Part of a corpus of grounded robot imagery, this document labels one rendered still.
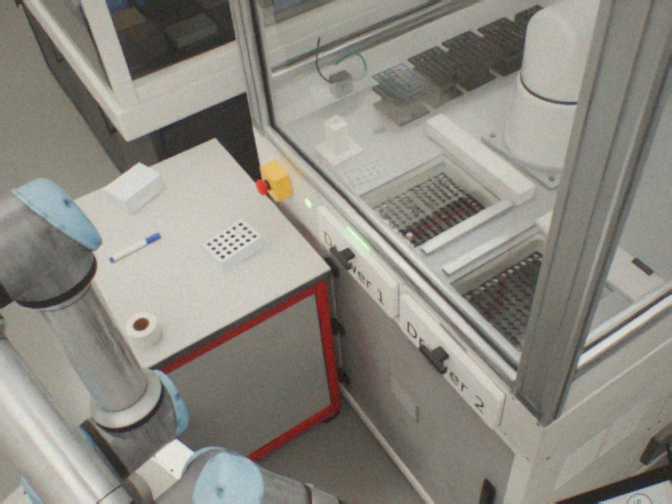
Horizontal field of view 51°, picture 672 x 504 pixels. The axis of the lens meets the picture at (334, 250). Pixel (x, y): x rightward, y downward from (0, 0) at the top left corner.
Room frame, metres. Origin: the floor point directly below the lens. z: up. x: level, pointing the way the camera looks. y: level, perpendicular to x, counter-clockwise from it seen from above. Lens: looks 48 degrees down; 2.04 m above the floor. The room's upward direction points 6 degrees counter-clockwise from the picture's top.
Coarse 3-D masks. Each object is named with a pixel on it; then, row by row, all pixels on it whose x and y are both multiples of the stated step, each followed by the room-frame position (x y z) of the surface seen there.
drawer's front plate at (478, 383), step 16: (400, 304) 0.87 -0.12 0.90; (416, 304) 0.85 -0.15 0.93; (400, 320) 0.87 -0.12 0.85; (416, 320) 0.83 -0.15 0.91; (432, 320) 0.81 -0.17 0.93; (432, 336) 0.78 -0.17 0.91; (448, 336) 0.77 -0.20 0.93; (448, 352) 0.74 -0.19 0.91; (464, 352) 0.73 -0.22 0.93; (448, 368) 0.74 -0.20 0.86; (464, 368) 0.70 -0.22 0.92; (464, 384) 0.70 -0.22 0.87; (480, 384) 0.66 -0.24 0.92; (496, 400) 0.62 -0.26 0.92; (480, 416) 0.65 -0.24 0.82; (496, 416) 0.62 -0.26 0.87
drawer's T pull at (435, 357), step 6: (420, 348) 0.76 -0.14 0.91; (426, 348) 0.75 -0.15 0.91; (438, 348) 0.75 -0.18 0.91; (426, 354) 0.74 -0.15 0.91; (432, 354) 0.74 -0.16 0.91; (438, 354) 0.74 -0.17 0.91; (444, 354) 0.74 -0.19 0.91; (432, 360) 0.73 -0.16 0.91; (438, 360) 0.73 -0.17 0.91; (444, 360) 0.73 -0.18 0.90; (438, 366) 0.71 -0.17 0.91; (444, 366) 0.71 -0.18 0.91; (444, 372) 0.70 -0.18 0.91
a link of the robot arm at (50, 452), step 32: (0, 320) 0.53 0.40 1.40; (0, 352) 0.49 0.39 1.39; (0, 384) 0.45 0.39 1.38; (32, 384) 0.46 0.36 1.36; (0, 416) 0.42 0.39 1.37; (32, 416) 0.42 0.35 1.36; (64, 416) 0.43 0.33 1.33; (32, 448) 0.39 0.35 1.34; (64, 448) 0.39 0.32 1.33; (32, 480) 0.36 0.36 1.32; (64, 480) 0.36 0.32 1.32; (96, 480) 0.36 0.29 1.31
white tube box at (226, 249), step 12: (228, 228) 1.24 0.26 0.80; (240, 228) 1.24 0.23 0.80; (252, 228) 1.23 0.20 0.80; (216, 240) 1.21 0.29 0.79; (228, 240) 1.21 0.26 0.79; (240, 240) 1.20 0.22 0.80; (252, 240) 1.19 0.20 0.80; (204, 252) 1.19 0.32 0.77; (216, 252) 1.17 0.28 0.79; (228, 252) 1.17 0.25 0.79; (240, 252) 1.16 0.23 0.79; (252, 252) 1.18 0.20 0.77; (216, 264) 1.15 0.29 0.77; (228, 264) 1.14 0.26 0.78
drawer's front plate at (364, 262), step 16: (320, 208) 1.14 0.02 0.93; (320, 224) 1.14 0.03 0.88; (336, 224) 1.09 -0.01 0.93; (336, 240) 1.08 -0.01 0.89; (352, 240) 1.04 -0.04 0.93; (368, 256) 0.99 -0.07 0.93; (352, 272) 1.03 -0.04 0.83; (368, 272) 0.97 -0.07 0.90; (384, 272) 0.94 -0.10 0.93; (368, 288) 0.97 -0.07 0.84; (384, 288) 0.92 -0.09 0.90; (384, 304) 0.92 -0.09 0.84
